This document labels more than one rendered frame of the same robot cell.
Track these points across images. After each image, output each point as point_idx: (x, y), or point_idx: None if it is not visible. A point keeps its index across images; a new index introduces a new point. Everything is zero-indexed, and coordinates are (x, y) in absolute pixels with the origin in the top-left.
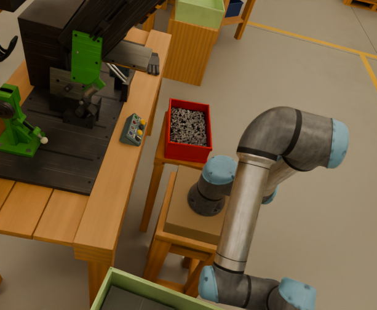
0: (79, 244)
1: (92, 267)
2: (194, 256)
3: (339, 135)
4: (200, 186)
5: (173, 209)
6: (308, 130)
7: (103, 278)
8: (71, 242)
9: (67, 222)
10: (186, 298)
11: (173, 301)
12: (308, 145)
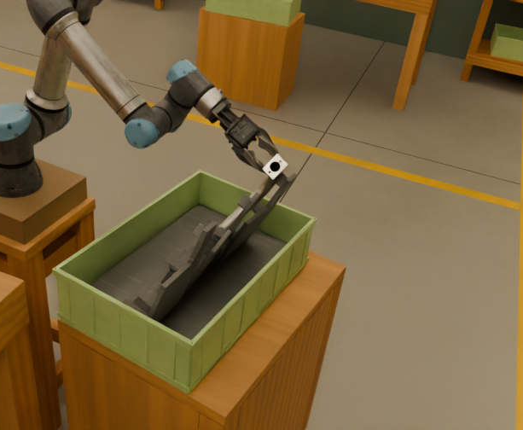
0: None
1: (13, 360)
2: (66, 253)
3: None
4: (8, 158)
5: (8, 211)
6: None
7: (27, 374)
8: None
9: None
10: (126, 222)
11: (119, 244)
12: None
